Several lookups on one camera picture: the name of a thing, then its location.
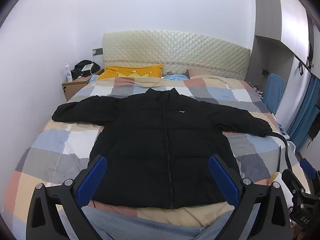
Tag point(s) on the black wall socket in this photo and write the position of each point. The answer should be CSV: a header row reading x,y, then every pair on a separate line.
x,y
265,72

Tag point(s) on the grey wardrobe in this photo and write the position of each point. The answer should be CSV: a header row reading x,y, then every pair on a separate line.
x,y
272,17

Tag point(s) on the checkered bed quilt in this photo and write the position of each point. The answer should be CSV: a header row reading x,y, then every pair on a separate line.
x,y
62,140

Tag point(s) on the white tablet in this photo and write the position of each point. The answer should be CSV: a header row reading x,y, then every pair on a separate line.
x,y
87,67

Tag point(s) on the black bag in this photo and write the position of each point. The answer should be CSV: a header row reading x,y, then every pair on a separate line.
x,y
82,72

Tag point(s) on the wooden nightstand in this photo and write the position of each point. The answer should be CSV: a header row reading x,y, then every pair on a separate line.
x,y
73,86

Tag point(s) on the grey wall socket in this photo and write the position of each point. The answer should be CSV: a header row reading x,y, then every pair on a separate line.
x,y
97,52

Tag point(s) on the yellow crown pillow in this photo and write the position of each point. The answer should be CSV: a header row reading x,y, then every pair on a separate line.
x,y
130,71

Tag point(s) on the cream quilted headboard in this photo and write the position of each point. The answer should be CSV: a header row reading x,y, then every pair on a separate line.
x,y
175,47

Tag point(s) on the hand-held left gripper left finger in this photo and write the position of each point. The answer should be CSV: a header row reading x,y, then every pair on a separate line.
x,y
91,180

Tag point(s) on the blue curtain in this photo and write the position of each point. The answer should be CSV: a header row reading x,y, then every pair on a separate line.
x,y
303,110

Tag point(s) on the white bottle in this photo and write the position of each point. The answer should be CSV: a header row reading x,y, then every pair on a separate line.
x,y
68,73

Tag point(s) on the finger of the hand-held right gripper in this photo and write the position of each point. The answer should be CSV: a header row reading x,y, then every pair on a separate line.
x,y
308,169

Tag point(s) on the pink pillow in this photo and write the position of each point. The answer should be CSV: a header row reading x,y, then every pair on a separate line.
x,y
205,73

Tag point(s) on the black puffer jacket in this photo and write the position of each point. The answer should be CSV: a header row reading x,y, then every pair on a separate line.
x,y
155,142

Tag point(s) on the light blue pillow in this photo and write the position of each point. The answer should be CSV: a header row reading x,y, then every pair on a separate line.
x,y
176,77

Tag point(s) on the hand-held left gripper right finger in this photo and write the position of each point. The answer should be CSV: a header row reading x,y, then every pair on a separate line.
x,y
225,180

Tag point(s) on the blue towel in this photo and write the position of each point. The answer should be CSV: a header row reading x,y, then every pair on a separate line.
x,y
275,92

